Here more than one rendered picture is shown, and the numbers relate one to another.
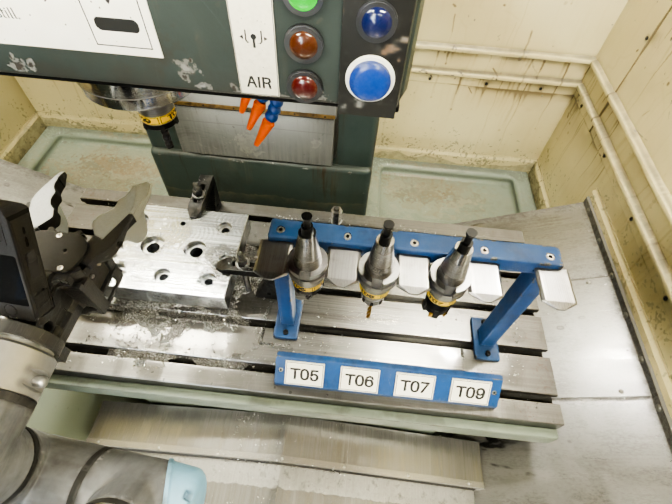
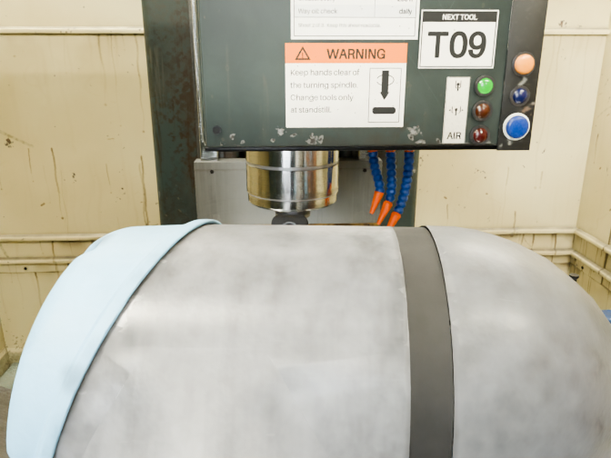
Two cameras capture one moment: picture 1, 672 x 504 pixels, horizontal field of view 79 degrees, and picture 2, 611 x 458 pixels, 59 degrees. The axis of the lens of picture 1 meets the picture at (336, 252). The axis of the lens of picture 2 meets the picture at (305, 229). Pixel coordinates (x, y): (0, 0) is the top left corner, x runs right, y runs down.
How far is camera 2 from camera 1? 54 cm
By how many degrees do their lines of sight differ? 37
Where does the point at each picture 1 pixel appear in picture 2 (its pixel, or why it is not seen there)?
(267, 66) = (460, 125)
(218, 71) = (431, 132)
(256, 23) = (458, 102)
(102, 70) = (363, 138)
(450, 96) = not seen: hidden behind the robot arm
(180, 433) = not seen: outside the picture
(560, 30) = (538, 208)
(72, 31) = (356, 116)
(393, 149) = not seen: hidden behind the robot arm
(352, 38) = (507, 104)
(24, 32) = (328, 119)
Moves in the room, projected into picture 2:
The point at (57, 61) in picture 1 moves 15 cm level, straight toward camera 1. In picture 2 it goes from (338, 135) to (433, 149)
